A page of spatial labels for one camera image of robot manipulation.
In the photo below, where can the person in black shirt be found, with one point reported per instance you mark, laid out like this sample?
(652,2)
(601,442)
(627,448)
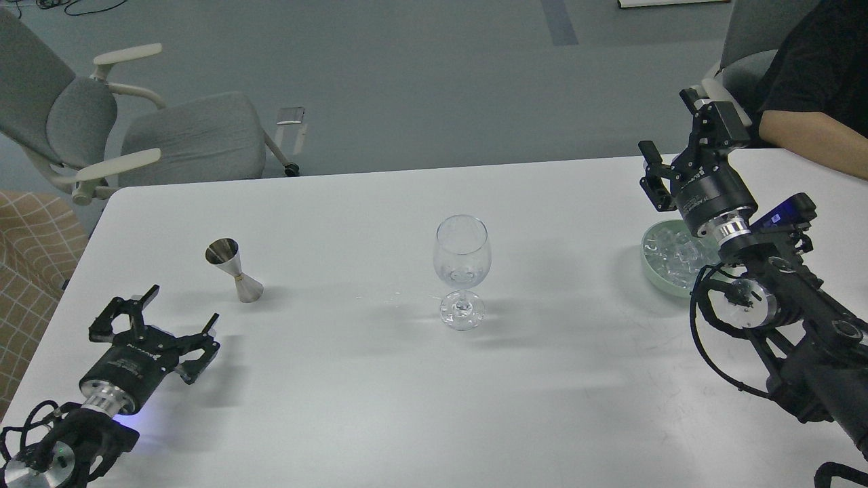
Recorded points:
(813,96)

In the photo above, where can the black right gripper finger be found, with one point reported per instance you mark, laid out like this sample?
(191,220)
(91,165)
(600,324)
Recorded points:
(653,182)
(717,129)

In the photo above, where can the green bowl of ice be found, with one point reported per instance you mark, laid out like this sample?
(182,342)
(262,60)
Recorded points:
(671,257)

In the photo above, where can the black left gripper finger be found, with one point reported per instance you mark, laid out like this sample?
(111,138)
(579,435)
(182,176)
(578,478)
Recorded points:
(196,351)
(101,329)

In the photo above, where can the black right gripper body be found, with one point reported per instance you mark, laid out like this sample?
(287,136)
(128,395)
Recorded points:
(709,188)

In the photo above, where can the beige checkered cushion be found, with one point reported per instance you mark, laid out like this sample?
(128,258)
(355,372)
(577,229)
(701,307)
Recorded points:
(42,241)

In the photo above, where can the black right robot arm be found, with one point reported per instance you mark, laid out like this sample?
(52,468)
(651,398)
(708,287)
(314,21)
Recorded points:
(761,290)

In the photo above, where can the clear wine glass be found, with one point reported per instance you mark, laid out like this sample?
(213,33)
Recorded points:
(462,260)

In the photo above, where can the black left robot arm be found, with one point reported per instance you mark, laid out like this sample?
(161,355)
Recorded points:
(72,444)

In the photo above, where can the steel cocktail jigger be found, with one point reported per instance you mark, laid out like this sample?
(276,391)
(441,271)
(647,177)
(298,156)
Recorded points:
(224,253)

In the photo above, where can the grey chair under person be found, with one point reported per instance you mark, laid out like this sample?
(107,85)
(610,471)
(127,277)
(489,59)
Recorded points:
(756,30)

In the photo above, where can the grey office chair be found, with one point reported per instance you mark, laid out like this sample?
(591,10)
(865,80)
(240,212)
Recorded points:
(90,137)

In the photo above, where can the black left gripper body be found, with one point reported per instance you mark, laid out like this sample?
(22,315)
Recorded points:
(126,376)

